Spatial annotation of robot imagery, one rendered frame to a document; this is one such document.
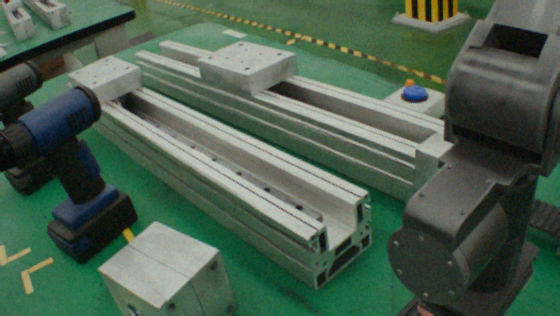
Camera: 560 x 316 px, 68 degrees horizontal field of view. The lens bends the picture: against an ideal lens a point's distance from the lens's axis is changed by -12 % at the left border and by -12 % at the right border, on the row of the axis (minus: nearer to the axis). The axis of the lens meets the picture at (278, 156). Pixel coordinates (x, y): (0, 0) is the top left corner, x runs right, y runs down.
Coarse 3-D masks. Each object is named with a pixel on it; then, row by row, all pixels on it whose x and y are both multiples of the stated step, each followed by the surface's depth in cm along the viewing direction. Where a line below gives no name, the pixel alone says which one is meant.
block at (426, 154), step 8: (440, 128) 60; (432, 136) 58; (440, 136) 58; (424, 144) 57; (432, 144) 57; (440, 144) 57; (448, 144) 56; (416, 152) 57; (424, 152) 56; (432, 152) 55; (440, 152) 55; (416, 160) 57; (424, 160) 56; (432, 160) 55; (416, 168) 58; (424, 168) 57; (432, 168) 56; (416, 176) 59; (424, 176) 58; (416, 184) 59; (424, 184) 58
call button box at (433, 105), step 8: (392, 96) 77; (400, 96) 76; (432, 96) 75; (440, 96) 75; (392, 104) 75; (400, 104) 74; (408, 104) 74; (416, 104) 74; (424, 104) 73; (432, 104) 73; (440, 104) 75; (424, 112) 72; (432, 112) 74; (440, 112) 75
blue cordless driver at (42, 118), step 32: (64, 96) 56; (96, 96) 59; (32, 128) 52; (64, 128) 55; (0, 160) 50; (32, 160) 53; (64, 160) 58; (96, 192) 63; (64, 224) 60; (96, 224) 62; (128, 224) 66
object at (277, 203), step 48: (144, 96) 87; (144, 144) 75; (192, 144) 74; (240, 144) 66; (192, 192) 67; (240, 192) 56; (288, 192) 61; (336, 192) 53; (288, 240) 51; (336, 240) 52
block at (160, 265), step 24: (144, 240) 49; (168, 240) 49; (192, 240) 48; (120, 264) 46; (144, 264) 46; (168, 264) 46; (192, 264) 45; (216, 264) 47; (120, 288) 45; (144, 288) 43; (168, 288) 43; (192, 288) 44; (216, 288) 47; (144, 312) 44; (168, 312) 42; (192, 312) 45; (216, 312) 48
